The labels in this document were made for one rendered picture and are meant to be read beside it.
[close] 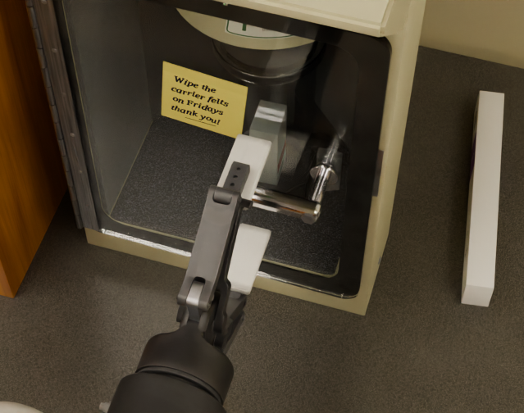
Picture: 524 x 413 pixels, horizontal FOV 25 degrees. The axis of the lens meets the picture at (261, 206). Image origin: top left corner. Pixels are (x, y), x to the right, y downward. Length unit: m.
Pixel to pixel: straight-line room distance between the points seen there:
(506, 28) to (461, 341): 0.43
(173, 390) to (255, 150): 0.22
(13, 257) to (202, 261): 0.40
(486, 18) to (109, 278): 0.57
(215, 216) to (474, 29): 0.68
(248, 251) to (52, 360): 0.29
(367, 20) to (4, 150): 0.53
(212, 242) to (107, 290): 0.40
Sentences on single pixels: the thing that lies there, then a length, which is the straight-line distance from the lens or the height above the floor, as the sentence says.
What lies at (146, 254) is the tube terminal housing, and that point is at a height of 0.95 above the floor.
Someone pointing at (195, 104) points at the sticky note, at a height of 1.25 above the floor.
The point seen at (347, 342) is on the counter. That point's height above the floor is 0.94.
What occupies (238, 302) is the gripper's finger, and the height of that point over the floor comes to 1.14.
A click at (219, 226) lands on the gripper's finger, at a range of 0.93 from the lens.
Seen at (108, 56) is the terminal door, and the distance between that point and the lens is 1.05.
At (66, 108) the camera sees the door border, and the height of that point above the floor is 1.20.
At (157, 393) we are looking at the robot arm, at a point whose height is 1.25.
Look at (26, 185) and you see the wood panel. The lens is 1.28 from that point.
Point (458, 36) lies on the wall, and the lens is 1.55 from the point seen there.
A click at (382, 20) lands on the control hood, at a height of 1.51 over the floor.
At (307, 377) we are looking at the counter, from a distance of 1.26.
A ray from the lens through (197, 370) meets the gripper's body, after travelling 0.93.
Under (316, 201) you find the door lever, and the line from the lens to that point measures 1.05.
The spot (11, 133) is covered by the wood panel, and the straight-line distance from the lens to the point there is 1.21.
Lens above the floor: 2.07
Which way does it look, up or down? 56 degrees down
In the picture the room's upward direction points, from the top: straight up
